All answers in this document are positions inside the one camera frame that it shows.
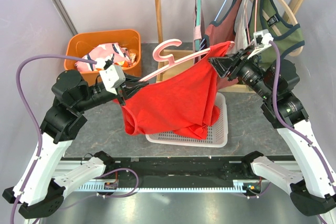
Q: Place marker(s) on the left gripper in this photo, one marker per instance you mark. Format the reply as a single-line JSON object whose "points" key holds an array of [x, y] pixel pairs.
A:
{"points": [[124, 89]]}

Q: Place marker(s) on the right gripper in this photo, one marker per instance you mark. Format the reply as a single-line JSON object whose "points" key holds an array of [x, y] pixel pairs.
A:
{"points": [[221, 64]]}

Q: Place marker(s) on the mauve tank top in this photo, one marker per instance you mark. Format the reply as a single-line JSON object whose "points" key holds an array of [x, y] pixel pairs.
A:
{"points": [[197, 24]]}

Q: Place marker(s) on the pink plastic hanger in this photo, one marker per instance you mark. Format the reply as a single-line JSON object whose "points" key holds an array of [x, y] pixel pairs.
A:
{"points": [[168, 56]]}

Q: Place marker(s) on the red tank top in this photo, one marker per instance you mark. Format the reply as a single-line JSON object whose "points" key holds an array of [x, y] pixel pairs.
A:
{"points": [[183, 104]]}

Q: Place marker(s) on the teal plastic hanger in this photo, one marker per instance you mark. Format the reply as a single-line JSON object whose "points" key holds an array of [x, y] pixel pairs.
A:
{"points": [[199, 11]]}

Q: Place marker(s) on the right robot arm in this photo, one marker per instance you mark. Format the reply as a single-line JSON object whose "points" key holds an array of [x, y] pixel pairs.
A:
{"points": [[312, 189]]}

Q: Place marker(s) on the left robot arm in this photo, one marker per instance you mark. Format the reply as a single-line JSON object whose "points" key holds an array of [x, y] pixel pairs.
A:
{"points": [[40, 194]]}

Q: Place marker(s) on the white tank top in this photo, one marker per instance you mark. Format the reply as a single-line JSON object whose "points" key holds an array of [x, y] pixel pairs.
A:
{"points": [[241, 30]]}

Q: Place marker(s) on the dusty rose tank top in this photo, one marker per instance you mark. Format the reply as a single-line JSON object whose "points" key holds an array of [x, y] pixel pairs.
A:
{"points": [[221, 37]]}

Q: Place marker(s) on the beige wooden hanger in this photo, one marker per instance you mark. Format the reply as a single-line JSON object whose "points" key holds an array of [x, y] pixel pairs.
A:
{"points": [[288, 11]]}

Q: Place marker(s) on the patterned clothes in bin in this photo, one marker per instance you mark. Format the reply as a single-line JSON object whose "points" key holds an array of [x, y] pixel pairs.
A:
{"points": [[110, 51]]}

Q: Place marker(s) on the wooden clothes rack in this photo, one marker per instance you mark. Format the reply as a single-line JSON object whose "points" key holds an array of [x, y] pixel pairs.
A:
{"points": [[173, 51]]}

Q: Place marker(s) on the orange plastic bin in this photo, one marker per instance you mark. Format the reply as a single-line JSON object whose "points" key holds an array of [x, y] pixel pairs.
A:
{"points": [[81, 44]]}

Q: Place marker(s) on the white plastic basket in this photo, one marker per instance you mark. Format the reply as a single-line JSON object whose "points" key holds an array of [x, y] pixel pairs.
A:
{"points": [[216, 136]]}

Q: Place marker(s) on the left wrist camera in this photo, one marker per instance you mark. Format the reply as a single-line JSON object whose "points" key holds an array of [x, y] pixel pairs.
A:
{"points": [[112, 76]]}

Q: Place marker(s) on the blue wire hanger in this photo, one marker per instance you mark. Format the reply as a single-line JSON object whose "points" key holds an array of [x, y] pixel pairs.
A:
{"points": [[202, 45]]}

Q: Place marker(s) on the pink wire hanger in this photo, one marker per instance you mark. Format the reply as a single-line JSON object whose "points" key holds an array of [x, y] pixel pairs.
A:
{"points": [[253, 11]]}

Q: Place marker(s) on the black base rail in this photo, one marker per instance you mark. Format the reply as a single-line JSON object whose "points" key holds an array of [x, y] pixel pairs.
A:
{"points": [[180, 170]]}

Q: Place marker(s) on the slotted cable duct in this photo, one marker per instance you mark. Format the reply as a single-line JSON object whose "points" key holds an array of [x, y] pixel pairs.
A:
{"points": [[235, 186]]}

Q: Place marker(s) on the aluminium wall profile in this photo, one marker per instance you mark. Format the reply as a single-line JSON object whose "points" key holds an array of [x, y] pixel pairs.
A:
{"points": [[65, 16]]}

